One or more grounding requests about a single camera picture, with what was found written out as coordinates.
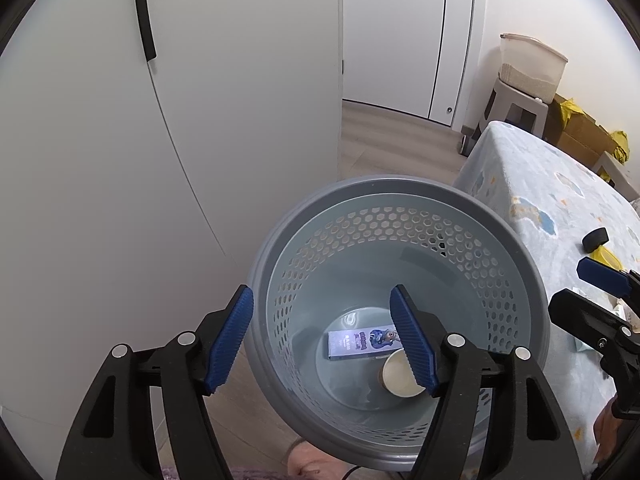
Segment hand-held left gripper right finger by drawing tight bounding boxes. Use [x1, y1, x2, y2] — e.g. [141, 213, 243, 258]
[389, 284, 586, 480]

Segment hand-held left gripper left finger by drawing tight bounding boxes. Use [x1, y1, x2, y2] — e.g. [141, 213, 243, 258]
[55, 285, 254, 480]

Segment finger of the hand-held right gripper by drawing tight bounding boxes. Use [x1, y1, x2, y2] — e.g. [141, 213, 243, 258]
[547, 287, 636, 361]
[576, 256, 640, 306]

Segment yellow plastic lid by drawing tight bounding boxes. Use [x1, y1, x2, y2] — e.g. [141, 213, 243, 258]
[587, 247, 623, 268]

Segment white paper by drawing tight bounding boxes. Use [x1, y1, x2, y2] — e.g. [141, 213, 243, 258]
[612, 300, 640, 333]

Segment grey perforated wastebasket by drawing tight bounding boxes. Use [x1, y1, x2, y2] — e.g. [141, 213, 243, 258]
[245, 175, 551, 471]

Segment person's right hand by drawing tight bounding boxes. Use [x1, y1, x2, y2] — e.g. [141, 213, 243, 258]
[592, 395, 623, 461]

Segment white paper cup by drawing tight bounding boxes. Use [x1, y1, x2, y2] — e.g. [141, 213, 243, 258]
[382, 349, 426, 398]

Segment blue printed carton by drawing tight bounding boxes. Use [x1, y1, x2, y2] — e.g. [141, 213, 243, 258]
[327, 326, 403, 361]

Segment blue printed blanket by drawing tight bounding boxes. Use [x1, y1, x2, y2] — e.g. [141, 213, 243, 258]
[452, 121, 640, 466]

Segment white side table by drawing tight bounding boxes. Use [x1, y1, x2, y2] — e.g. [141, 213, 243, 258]
[592, 152, 633, 193]

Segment yellow plastic bag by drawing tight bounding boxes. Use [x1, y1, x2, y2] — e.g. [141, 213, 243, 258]
[557, 97, 586, 126]
[610, 131, 631, 161]

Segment cardboard box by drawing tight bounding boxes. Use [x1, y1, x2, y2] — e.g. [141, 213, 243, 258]
[545, 92, 621, 166]

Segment person's foot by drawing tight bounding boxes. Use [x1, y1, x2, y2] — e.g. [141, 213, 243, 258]
[287, 437, 351, 480]

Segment grey plastic stool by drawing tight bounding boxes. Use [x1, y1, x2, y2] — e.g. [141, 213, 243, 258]
[477, 77, 551, 141]

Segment translucent storage bin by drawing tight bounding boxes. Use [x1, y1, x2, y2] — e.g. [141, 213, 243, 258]
[497, 33, 569, 103]

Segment white wardrobe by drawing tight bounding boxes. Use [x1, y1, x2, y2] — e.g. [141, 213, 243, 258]
[0, 0, 346, 441]

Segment white door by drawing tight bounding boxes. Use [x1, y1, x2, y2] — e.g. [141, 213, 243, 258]
[342, 0, 486, 128]

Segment black ring band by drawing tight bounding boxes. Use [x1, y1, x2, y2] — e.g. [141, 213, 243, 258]
[582, 227, 610, 253]

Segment black wardrobe handle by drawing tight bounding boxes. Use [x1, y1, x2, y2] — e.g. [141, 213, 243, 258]
[132, 0, 157, 61]

